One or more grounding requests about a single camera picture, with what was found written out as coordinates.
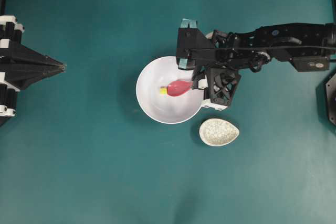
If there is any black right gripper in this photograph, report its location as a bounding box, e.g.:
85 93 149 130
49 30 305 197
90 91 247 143
176 18 238 77

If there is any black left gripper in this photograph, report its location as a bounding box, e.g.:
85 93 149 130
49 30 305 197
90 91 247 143
1 42 66 90

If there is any yellow hexagonal prism block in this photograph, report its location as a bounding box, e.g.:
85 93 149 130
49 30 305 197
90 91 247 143
160 87 167 95

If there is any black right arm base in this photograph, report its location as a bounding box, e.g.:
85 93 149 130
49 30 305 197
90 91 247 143
316 70 335 132

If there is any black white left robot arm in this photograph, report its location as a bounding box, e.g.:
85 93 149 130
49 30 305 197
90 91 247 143
1 15 66 125

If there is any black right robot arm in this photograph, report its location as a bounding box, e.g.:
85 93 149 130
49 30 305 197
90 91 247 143
176 19 335 72

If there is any white round bowl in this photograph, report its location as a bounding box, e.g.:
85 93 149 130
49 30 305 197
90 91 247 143
136 56 203 124

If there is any speckled egg-shaped dish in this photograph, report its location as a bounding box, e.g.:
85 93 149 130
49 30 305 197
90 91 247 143
199 119 240 147

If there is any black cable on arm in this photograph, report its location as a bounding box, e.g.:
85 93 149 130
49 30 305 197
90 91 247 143
187 46 336 55

